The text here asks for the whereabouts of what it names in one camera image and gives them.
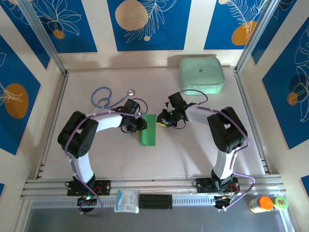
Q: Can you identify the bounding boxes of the green square paper sheet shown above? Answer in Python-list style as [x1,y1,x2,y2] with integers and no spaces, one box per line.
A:
[139,113,157,147]

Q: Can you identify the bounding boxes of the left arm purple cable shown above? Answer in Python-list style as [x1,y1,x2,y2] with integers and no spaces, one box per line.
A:
[65,98,148,217]

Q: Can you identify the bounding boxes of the blue stethoscope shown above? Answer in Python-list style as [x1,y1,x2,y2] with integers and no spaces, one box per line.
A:
[91,87,136,114]

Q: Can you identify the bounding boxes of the grey slotted cable duct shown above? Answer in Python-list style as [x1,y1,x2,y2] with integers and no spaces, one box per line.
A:
[30,195,215,209]

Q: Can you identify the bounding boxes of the aluminium frame post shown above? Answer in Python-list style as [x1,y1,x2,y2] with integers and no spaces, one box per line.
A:
[18,0,68,74]
[235,0,283,73]

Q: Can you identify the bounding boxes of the orange lid jar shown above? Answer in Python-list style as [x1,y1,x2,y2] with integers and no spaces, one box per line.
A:
[249,196,275,213]

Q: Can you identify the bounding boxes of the black slotted block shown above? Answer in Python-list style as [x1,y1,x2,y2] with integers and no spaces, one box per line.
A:
[139,194,173,210]

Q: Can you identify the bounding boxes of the aluminium side rail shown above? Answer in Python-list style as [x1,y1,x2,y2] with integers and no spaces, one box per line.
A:
[35,72,70,179]
[234,69,270,174]

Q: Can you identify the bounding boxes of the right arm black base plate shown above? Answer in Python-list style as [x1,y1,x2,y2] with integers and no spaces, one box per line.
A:
[196,177,241,194]

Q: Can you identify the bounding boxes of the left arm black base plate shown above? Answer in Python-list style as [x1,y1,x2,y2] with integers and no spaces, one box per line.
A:
[67,180,112,196]

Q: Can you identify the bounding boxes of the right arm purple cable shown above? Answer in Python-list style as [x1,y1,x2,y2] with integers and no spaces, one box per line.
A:
[180,89,256,210]

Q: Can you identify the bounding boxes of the green lidded container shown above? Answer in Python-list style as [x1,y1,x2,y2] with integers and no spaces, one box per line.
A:
[272,195,290,210]

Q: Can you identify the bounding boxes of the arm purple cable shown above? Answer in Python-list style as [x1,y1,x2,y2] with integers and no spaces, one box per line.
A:
[65,98,148,217]
[180,89,256,210]

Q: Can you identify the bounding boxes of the white gauze packet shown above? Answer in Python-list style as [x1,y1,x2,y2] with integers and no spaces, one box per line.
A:
[114,189,140,214]

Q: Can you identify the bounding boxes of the aluminium cross rail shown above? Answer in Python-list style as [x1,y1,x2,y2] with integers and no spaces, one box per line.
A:
[20,174,287,199]

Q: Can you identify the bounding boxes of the mint green zip case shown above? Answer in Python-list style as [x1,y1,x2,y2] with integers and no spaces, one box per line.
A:
[178,57,225,96]

